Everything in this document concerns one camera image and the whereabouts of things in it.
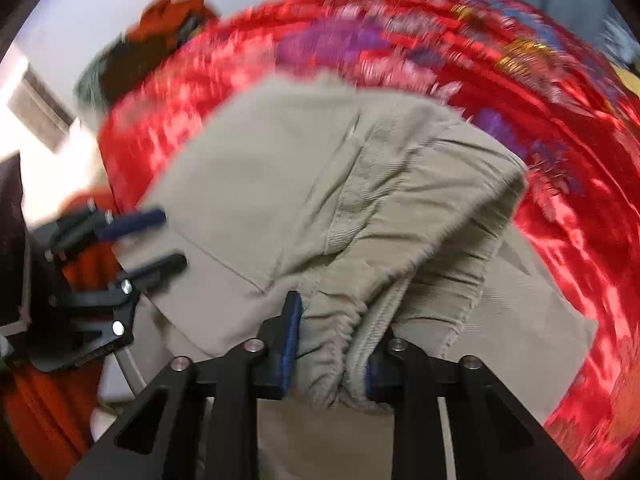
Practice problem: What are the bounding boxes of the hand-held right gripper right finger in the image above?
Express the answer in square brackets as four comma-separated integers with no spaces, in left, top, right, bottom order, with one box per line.
[364,338,583,480]

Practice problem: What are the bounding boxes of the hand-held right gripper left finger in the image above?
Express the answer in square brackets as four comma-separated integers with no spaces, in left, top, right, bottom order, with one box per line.
[65,291,304,480]

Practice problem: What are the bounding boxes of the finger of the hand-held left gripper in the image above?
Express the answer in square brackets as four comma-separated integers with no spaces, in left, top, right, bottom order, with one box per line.
[46,206,167,261]
[49,253,189,307]

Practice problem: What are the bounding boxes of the beige corduroy pants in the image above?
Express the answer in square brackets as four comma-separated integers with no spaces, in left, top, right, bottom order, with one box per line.
[90,72,601,480]

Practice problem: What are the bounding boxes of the dark cloth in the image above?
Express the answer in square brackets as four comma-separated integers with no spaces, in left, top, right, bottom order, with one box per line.
[75,35,186,107]

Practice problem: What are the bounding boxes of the red embroidered satin blanket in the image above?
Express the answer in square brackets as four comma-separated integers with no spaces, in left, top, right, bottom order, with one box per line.
[97,0,640,480]

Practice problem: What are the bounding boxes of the yellow quilted blanket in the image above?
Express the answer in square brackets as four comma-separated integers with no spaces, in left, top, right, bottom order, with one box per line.
[615,66,640,107]

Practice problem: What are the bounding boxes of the striped cloth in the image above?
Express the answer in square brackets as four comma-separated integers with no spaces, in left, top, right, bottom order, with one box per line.
[597,17,640,63]

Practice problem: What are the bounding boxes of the white wall vent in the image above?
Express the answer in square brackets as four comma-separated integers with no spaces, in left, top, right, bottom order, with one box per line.
[7,62,76,151]

